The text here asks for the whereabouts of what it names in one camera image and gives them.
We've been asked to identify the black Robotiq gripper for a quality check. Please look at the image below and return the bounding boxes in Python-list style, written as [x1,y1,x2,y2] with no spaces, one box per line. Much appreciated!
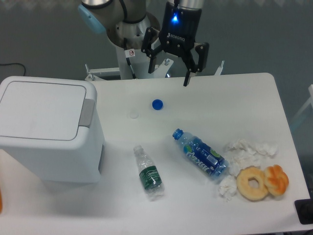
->
[141,1,209,87]

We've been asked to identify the white push-button trash can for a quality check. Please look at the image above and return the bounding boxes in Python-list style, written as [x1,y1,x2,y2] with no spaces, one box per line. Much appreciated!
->
[0,76,105,183]

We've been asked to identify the blue bottle cap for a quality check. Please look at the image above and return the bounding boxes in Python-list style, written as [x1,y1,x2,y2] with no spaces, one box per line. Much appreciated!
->
[152,99,163,110]

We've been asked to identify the white bottle cap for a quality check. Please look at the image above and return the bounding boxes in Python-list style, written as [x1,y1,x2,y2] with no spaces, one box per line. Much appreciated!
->
[129,111,139,119]

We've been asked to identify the blue plastic bottle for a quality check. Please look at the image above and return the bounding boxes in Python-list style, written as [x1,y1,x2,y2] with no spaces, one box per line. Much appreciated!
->
[172,129,228,181]

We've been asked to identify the large crumpled white tissue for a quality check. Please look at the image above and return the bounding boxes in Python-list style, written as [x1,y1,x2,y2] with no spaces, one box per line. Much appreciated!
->
[224,139,279,177]

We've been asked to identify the clear bottle green label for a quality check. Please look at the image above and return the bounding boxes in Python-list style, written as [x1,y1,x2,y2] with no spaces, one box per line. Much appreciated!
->
[134,145,164,201]

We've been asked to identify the small crumpled white tissue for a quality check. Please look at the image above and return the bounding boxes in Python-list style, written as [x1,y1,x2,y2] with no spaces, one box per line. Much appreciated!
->
[218,175,237,201]

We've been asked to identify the orange twisted bread roll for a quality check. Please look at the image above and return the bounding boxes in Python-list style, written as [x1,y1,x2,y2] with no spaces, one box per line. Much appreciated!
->
[264,164,289,196]

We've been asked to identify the black device at edge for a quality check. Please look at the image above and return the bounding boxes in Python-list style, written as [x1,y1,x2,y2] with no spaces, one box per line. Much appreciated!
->
[294,199,313,225]

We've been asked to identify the orange object at edge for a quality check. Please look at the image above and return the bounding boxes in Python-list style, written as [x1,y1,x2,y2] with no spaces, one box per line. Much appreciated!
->
[0,190,3,214]

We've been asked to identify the white frame at right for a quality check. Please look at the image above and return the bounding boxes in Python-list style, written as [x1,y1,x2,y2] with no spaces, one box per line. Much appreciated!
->
[290,84,313,132]

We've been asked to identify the plain ring doughnut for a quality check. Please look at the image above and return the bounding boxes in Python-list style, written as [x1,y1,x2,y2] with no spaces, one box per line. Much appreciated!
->
[236,167,268,201]

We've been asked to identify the black floor cable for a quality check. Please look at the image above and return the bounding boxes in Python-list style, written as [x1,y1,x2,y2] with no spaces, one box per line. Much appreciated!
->
[0,63,26,75]

